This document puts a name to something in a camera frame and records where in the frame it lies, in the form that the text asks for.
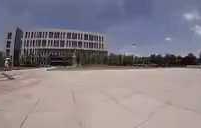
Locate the pale concrete slab pavement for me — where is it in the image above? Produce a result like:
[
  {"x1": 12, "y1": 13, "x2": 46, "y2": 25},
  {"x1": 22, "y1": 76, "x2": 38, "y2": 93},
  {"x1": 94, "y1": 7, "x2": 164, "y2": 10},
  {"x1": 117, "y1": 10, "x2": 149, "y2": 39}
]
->
[{"x1": 0, "y1": 67, "x2": 201, "y2": 128}]

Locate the large white multi-storey building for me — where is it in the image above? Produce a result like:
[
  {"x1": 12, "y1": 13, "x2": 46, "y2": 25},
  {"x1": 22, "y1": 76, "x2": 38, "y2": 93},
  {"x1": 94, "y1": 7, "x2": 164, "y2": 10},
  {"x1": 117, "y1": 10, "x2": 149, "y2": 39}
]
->
[{"x1": 4, "y1": 27, "x2": 109, "y2": 67}]

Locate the row of dark trees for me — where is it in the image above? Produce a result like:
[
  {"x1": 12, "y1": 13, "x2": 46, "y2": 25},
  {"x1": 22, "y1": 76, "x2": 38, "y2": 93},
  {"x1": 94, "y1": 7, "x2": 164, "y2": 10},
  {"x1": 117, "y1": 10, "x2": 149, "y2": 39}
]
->
[{"x1": 107, "y1": 46, "x2": 201, "y2": 69}]

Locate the person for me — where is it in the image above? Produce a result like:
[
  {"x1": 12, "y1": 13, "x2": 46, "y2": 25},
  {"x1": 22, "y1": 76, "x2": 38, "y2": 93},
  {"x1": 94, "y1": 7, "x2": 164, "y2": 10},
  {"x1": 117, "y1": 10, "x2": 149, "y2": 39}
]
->
[{"x1": 3, "y1": 57, "x2": 12, "y2": 72}]

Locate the pale statue on pedestal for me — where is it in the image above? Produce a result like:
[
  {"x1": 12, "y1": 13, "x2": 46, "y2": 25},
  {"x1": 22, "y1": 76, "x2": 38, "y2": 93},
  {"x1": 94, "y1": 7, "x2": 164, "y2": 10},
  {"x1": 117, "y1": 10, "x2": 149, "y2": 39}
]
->
[{"x1": 70, "y1": 50, "x2": 80, "y2": 68}]

